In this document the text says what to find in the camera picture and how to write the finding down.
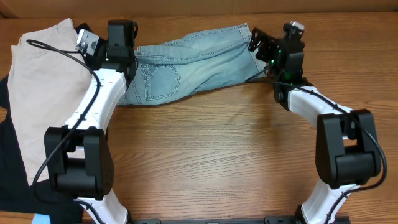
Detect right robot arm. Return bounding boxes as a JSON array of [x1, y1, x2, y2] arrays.
[[246, 22, 387, 224]]

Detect black garment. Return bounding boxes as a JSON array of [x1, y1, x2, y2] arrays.
[[0, 22, 94, 224]]

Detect light blue denim shorts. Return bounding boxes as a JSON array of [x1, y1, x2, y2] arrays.
[[118, 24, 266, 105]]

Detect light blue cloth piece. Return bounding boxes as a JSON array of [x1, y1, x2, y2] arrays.
[[32, 214, 51, 224]]

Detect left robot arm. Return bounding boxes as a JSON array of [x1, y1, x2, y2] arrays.
[[40, 20, 138, 223]]

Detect beige shorts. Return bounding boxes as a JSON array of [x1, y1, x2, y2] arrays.
[[7, 19, 91, 185]]

